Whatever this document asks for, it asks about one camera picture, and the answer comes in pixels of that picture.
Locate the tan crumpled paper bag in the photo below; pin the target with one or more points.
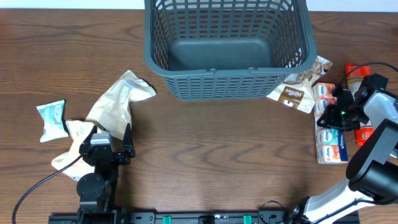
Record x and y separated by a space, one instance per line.
112 110

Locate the mint green snack packet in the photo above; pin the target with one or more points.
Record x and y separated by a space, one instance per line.
51 114

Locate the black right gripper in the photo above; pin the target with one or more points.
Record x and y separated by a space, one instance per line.
333 116

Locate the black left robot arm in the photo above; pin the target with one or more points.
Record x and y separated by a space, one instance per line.
97 190

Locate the grey plastic basket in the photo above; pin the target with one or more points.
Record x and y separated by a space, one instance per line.
227 49

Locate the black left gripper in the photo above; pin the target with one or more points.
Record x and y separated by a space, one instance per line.
128 148

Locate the dried mushroom pouch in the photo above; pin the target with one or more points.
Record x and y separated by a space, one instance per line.
296 90

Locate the cream snack pouch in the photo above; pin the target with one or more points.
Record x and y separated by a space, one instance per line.
79 131

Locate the Kleenex tissue multipack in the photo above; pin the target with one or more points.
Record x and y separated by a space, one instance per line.
330 142

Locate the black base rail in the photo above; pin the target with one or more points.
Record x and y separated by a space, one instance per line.
275 216

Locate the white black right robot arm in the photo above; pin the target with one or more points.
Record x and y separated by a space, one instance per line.
370 178

